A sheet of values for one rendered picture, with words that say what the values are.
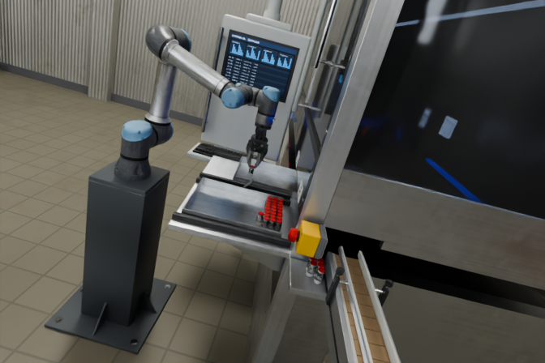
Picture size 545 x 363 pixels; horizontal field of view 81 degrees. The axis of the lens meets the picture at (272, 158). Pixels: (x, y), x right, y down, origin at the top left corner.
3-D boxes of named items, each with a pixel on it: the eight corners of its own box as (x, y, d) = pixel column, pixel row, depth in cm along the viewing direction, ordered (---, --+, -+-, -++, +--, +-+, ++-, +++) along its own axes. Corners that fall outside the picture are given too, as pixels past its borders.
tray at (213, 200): (281, 205, 132) (283, 198, 131) (279, 241, 108) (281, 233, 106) (201, 184, 131) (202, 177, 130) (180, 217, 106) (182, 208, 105)
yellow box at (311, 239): (317, 245, 98) (324, 225, 95) (319, 259, 91) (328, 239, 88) (293, 238, 97) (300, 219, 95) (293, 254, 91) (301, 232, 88)
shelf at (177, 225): (302, 177, 170) (303, 174, 169) (311, 264, 104) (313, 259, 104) (215, 155, 168) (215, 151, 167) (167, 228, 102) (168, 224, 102)
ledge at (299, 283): (330, 272, 103) (332, 267, 102) (336, 304, 90) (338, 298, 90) (288, 262, 102) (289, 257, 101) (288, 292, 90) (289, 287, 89)
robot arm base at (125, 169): (106, 174, 137) (108, 153, 133) (126, 162, 151) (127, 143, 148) (139, 184, 137) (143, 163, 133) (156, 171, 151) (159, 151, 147)
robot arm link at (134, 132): (113, 151, 136) (115, 121, 131) (134, 144, 148) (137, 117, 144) (137, 160, 134) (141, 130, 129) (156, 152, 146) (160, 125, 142)
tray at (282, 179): (304, 178, 165) (306, 172, 163) (306, 202, 140) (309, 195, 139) (240, 162, 163) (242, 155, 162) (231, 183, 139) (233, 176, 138)
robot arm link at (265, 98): (264, 84, 134) (284, 90, 133) (259, 109, 138) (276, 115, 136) (259, 85, 127) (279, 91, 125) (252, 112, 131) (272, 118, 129)
